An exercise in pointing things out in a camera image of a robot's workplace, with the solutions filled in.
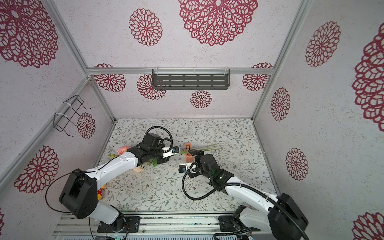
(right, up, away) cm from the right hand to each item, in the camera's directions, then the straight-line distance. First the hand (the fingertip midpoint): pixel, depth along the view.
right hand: (190, 155), depth 79 cm
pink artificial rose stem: (-37, +2, +1) cm, 37 cm away
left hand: (-11, 0, +8) cm, 14 cm away
